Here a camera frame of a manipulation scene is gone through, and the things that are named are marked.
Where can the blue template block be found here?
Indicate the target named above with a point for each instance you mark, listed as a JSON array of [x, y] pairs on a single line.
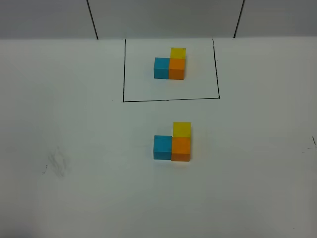
[[161, 68]]

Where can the yellow template block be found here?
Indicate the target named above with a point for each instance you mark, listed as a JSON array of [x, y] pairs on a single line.
[[178, 53]]

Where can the orange template block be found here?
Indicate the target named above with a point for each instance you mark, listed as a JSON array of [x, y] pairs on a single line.
[[177, 69]]

